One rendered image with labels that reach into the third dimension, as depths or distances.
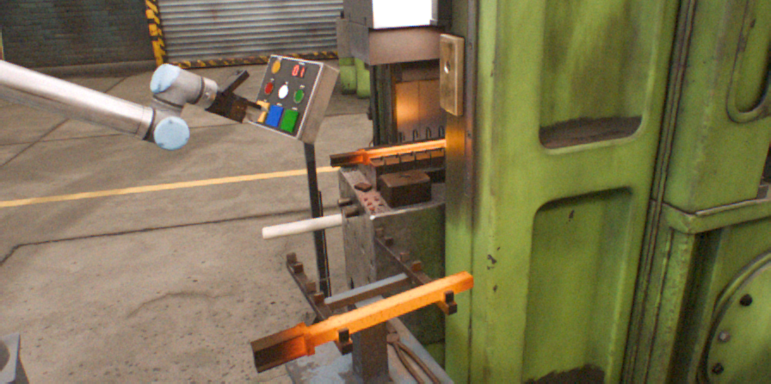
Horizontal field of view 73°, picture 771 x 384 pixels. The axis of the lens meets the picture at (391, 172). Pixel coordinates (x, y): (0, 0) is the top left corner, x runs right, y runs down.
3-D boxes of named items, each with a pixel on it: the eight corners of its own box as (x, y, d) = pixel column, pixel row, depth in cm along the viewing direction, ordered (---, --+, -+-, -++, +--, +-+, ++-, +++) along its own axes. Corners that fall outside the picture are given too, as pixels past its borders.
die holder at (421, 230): (379, 356, 149) (370, 216, 132) (346, 286, 182) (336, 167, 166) (547, 312, 164) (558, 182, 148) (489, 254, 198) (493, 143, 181)
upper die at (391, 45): (369, 65, 133) (367, 27, 130) (350, 54, 151) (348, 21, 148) (513, 51, 145) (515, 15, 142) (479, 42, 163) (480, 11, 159)
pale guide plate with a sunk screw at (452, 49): (455, 116, 117) (456, 39, 111) (439, 107, 125) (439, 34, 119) (464, 114, 118) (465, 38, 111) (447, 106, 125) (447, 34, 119)
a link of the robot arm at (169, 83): (144, 89, 153) (157, 58, 152) (184, 102, 162) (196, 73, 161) (156, 96, 146) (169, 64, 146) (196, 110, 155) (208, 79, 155)
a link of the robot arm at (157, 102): (141, 139, 146) (157, 97, 145) (135, 129, 156) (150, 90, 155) (174, 148, 152) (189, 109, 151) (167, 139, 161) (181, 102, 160)
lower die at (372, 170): (376, 191, 147) (374, 163, 143) (358, 168, 164) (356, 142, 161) (508, 169, 158) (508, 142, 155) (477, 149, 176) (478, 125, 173)
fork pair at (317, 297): (314, 305, 97) (313, 295, 96) (305, 289, 101) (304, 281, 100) (421, 269, 106) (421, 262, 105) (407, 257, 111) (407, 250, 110)
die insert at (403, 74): (402, 82, 142) (401, 59, 140) (393, 77, 148) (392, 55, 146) (499, 71, 150) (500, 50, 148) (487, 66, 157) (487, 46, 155)
